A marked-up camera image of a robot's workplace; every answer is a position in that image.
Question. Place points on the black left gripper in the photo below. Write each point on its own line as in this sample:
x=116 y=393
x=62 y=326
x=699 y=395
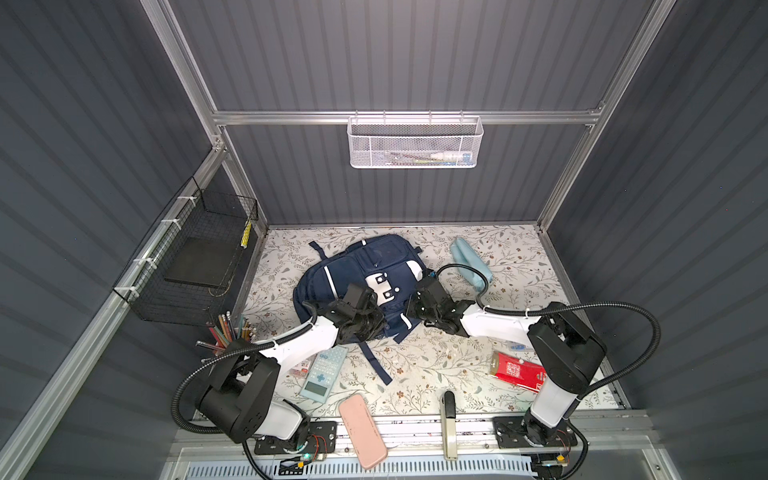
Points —
x=379 y=321

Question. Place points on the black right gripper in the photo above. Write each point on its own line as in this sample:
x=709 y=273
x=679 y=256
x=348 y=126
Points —
x=410 y=306

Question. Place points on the navy blue student backpack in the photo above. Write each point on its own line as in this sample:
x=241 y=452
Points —
x=388 y=264

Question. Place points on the light blue pencil pouch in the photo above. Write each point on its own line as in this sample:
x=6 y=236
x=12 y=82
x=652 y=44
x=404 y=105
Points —
x=462 y=253

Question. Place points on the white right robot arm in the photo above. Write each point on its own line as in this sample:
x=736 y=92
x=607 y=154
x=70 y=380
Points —
x=569 y=351

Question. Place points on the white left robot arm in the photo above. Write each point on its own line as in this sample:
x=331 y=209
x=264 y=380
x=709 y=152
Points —
x=238 y=388

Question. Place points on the floral table mat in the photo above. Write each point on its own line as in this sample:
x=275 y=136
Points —
x=428 y=362

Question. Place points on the light blue calculator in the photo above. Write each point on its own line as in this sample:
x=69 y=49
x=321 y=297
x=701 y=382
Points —
x=323 y=374

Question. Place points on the red card box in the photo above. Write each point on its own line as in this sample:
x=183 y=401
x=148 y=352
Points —
x=516 y=371

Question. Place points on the coloured pencils cup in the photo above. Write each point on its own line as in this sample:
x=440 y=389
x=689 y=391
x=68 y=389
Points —
x=224 y=330

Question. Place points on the yellow ruler in basket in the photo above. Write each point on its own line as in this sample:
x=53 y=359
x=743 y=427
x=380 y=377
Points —
x=245 y=236

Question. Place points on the black notebook in basket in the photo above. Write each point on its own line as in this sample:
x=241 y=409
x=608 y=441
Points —
x=202 y=262

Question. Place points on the white wire mesh basket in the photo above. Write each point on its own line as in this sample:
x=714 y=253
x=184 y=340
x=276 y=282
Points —
x=428 y=141

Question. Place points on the black wire wall basket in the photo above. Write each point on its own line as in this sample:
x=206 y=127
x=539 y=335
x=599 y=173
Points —
x=203 y=213

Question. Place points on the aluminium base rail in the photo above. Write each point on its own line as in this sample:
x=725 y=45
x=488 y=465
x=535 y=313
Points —
x=422 y=435

